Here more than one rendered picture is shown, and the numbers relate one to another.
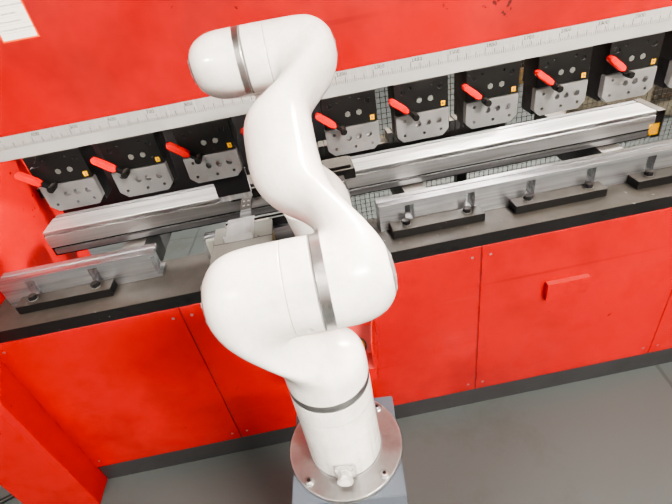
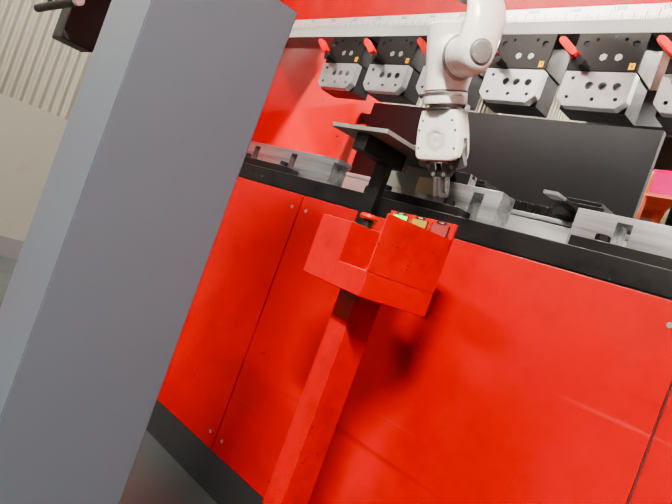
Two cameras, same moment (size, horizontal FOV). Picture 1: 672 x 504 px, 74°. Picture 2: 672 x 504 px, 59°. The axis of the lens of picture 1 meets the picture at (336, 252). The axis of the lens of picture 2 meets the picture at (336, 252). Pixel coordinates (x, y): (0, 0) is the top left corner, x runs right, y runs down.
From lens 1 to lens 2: 1.23 m
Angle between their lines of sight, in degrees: 56
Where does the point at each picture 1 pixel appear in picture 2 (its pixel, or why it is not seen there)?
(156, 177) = (394, 77)
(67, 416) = not seen: hidden behind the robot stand
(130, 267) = (315, 166)
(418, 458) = not seen: outside the picture
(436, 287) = (576, 354)
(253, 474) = (167, 491)
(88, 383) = not seen: hidden behind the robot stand
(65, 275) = (277, 152)
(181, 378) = (242, 294)
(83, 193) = (342, 75)
